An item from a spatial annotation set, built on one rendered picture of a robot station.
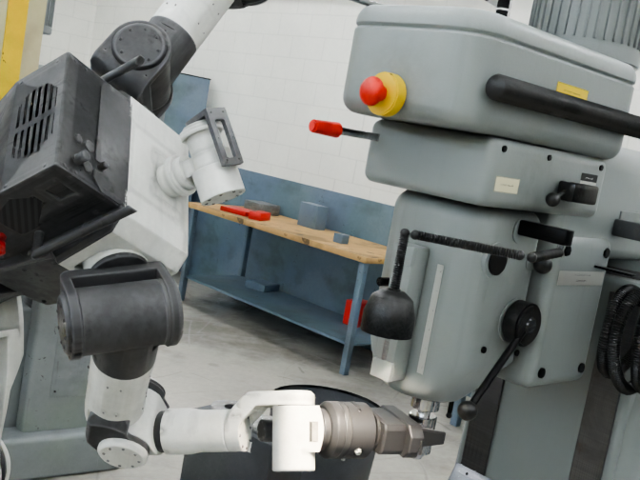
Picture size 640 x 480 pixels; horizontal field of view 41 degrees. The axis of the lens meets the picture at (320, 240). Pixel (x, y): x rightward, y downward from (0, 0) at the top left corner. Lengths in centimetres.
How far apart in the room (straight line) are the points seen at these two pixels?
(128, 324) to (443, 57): 54
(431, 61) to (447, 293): 35
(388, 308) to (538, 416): 69
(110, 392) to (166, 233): 24
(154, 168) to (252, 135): 712
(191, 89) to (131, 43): 733
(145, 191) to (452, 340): 50
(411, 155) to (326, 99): 641
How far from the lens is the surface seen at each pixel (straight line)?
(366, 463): 348
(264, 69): 841
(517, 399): 180
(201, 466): 184
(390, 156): 135
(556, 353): 151
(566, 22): 154
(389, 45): 125
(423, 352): 134
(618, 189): 158
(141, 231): 121
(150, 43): 138
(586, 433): 173
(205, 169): 123
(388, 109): 121
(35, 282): 135
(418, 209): 135
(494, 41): 119
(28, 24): 281
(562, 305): 148
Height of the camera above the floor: 170
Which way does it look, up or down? 7 degrees down
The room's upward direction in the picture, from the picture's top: 10 degrees clockwise
